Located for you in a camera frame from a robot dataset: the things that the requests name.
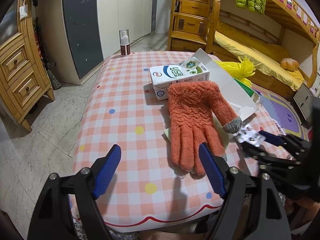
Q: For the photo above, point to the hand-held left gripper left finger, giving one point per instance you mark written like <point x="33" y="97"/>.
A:
<point x="107" y="170"/>

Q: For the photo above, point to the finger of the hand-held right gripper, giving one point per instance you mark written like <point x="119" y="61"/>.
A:
<point x="271" y="138"/>
<point x="265" y="158"/>

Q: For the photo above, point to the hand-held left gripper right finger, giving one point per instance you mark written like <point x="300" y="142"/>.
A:
<point x="212" y="170"/>

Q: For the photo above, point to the silver pill blister pack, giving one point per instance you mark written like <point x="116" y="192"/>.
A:
<point x="250" y="137"/>

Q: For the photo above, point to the orange knitted glove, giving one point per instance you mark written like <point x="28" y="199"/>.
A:
<point x="190" y="110"/>

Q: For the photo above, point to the white cardboard box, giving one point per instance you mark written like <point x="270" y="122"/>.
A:
<point x="220" y="72"/>

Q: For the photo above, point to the white green milk carton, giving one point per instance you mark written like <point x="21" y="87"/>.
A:
<point x="170" y="73"/>

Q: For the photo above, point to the colourful play mat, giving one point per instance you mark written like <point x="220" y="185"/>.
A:
<point x="282" y="110"/>

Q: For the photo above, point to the small grey cabinet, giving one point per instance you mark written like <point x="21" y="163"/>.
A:
<point x="303" y="100"/>

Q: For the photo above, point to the green white packet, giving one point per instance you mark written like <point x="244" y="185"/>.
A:
<point x="250" y="90"/>

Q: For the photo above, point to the pink checkered tablecloth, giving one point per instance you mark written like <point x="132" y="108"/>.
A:
<point x="120" y="110"/>

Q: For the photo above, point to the orange plush toy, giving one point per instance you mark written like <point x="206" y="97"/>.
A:
<point x="288" y="63"/>

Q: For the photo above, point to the yellow shredded plastic bundle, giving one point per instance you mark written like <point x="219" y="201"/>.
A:
<point x="237" y="67"/>

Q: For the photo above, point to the yellow mattress sheet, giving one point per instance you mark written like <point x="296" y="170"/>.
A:
<point x="250" y="45"/>

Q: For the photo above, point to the maroon spray bottle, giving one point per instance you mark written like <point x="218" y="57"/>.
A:
<point x="124" y="46"/>

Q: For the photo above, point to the wooden dresser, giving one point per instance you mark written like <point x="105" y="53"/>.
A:
<point x="20" y="80"/>

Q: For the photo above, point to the wooden bunk bed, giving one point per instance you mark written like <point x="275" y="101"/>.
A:
<point x="282" y="7"/>

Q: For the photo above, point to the wooden staircase drawers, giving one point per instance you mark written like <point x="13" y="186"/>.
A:
<point x="192" y="25"/>

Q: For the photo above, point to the white and grey wardrobe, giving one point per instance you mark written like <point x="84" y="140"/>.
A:
<point x="112" y="17"/>

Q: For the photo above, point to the white tag on dresser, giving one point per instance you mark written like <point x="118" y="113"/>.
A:
<point x="23" y="12"/>

